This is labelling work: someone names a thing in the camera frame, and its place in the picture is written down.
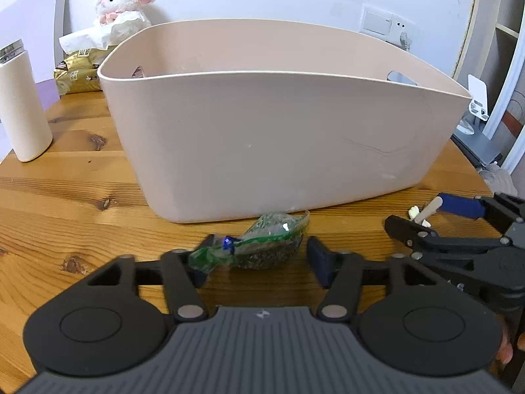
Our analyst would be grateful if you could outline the green clear snack bag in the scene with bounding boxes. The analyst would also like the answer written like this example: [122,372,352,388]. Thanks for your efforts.
[188,211,310,270]

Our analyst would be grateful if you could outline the right human hand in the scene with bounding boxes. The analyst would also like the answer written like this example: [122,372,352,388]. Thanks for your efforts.
[496,315,514,367]

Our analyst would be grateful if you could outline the beige crumpled cloth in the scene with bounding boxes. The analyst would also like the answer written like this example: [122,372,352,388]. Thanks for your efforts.
[478,163,518,197]

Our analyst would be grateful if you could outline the grey laptop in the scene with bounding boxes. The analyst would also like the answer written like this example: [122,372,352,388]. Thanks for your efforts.
[451,129,503,168]

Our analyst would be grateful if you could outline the white framed wardrobe door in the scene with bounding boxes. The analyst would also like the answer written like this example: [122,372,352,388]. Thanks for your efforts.
[482,26,524,174]

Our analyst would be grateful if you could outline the white phone stand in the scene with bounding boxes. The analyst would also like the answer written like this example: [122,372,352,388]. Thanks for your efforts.
[456,74,490,135]

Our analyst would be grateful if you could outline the beige plastic storage bin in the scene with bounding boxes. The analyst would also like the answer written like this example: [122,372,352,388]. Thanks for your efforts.
[98,19,471,223]

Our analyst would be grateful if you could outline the gold tissue pack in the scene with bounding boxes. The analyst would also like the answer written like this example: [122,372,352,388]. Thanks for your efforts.
[53,46,115,96]

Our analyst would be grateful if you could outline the cream thermos bottle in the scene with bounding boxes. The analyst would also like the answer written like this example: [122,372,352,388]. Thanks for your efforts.
[1,39,53,163]

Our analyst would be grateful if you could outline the white tissue paper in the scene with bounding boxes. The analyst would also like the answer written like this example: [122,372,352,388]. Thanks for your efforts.
[59,11,150,54]

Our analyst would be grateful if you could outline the white wall switch socket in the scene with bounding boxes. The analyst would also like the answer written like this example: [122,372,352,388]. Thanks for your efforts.
[360,5,418,52]

